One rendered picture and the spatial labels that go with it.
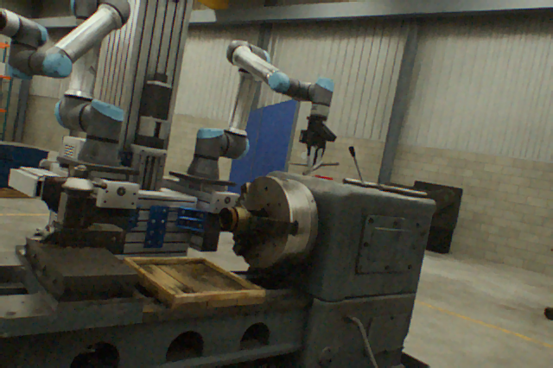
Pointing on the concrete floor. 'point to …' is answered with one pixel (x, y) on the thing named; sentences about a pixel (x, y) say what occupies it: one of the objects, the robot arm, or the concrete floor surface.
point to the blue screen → (266, 142)
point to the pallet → (20, 156)
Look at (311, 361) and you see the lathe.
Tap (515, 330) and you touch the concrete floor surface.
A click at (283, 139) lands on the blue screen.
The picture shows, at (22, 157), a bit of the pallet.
